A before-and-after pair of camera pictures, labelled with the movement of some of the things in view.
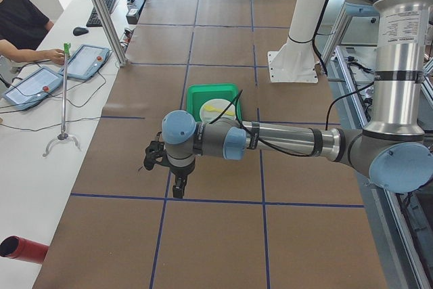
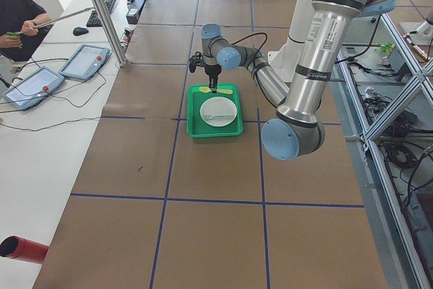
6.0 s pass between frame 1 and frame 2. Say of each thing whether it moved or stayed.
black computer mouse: stayed
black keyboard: stayed
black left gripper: moved
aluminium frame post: stayed
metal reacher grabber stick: moved
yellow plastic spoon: moved
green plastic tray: stayed
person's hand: moved
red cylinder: stayed
